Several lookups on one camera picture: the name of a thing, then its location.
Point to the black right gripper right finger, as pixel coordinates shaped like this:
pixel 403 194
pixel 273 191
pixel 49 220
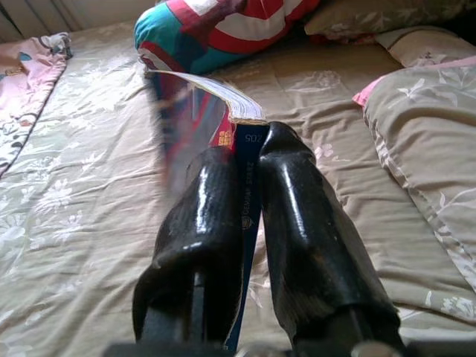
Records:
pixel 308 230

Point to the bed with beige floral sheet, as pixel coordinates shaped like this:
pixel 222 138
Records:
pixel 93 186

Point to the beige floral pillow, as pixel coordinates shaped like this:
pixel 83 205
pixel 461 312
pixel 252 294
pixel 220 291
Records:
pixel 390 18

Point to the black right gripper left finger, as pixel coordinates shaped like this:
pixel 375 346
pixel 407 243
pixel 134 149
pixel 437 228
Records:
pixel 201 223

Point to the cream piped pillow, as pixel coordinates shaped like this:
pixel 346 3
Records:
pixel 424 46

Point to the colourful paperback book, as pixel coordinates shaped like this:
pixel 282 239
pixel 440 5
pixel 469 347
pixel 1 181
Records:
pixel 248 167

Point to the pink cartoon print blanket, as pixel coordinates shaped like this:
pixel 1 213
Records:
pixel 26 82

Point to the red white blue striped bolster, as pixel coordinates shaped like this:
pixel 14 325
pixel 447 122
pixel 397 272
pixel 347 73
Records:
pixel 230 33

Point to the folded beige floral duvet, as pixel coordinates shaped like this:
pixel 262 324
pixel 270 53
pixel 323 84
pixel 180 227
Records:
pixel 427 148

